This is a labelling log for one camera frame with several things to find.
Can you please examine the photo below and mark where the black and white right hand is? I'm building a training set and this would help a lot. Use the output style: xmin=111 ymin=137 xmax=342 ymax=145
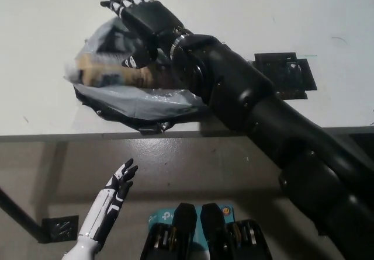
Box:
xmin=100 ymin=0 xmax=188 ymax=70

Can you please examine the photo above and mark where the white and black left hand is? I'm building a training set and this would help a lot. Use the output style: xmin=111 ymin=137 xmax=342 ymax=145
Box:
xmin=76 ymin=158 xmax=138 ymax=245

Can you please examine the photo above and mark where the beige protein shake bottle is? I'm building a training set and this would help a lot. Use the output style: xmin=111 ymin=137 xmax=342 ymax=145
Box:
xmin=76 ymin=53 xmax=165 ymax=89

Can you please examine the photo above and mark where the grey plastic bag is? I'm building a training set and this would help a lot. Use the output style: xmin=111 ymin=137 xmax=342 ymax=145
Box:
xmin=63 ymin=16 xmax=207 ymax=121

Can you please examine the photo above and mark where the teal router box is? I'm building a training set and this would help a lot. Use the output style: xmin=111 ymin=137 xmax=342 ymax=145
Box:
xmin=147 ymin=203 xmax=234 ymax=260

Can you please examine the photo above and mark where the black floor tape patch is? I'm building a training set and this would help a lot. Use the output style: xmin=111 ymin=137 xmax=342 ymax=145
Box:
xmin=41 ymin=214 xmax=79 ymax=243

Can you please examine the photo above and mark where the dark table leg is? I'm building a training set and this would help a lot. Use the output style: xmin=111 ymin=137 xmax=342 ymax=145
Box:
xmin=0 ymin=187 xmax=49 ymax=243

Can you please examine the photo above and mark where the black tape square patch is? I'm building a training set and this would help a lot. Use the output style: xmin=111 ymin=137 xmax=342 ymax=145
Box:
xmin=253 ymin=52 xmax=318 ymax=100

